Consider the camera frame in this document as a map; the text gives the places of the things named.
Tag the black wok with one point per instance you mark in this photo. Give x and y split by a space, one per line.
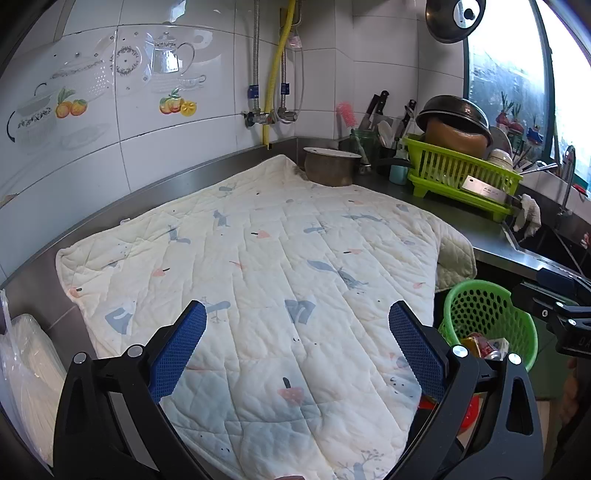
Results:
455 110

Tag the steel sink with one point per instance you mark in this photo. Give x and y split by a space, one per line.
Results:
554 244

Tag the yellow gas pipe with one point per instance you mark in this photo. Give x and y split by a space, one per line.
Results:
277 69

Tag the green plastic basket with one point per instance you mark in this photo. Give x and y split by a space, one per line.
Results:
480 304

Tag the metal water valve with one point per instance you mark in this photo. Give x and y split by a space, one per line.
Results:
287 114
257 118

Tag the green dish rack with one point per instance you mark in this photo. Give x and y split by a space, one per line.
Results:
443 166

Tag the quilted printed blanket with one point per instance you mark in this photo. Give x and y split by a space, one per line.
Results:
277 258

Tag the red plastic basin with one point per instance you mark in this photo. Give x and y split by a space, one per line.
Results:
468 415

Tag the white bowl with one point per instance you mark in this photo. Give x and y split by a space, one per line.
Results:
501 159

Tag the person's right forearm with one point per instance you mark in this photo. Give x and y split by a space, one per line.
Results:
575 443

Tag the brown clay pot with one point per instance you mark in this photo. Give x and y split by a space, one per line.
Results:
455 138

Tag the white blue drink carton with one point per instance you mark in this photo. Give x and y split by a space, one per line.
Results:
501 345

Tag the white rag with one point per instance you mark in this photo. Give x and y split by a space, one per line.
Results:
526 214

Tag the pink tag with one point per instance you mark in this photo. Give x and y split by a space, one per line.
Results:
295 41

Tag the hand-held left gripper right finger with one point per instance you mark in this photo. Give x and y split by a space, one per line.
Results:
415 346

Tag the pink bottle brush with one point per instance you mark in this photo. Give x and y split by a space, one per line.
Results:
346 115

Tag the yellow snack wrapper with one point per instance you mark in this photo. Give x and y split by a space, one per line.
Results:
471 345

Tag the white spatula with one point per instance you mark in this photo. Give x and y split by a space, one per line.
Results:
385 134

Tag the light blue cup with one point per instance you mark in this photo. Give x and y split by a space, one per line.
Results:
398 175

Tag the white plastic bag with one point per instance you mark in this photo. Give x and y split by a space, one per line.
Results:
27 369

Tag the brown ceramic pot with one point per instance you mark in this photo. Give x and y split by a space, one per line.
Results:
330 173

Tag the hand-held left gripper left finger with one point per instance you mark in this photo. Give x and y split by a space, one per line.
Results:
180 350

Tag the steel cleaver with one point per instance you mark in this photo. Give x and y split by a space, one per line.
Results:
482 189

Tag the hanging pan lid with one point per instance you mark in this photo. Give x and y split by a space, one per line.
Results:
445 21

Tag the clear plastic tube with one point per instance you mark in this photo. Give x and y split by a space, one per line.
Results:
301 78

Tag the metal faucet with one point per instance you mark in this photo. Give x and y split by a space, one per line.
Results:
567 180

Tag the green glass jar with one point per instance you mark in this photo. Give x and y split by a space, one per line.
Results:
364 147

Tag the window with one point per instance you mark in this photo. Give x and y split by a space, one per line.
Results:
512 69

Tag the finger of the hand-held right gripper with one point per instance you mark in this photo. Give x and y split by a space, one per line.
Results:
556 278
540 300

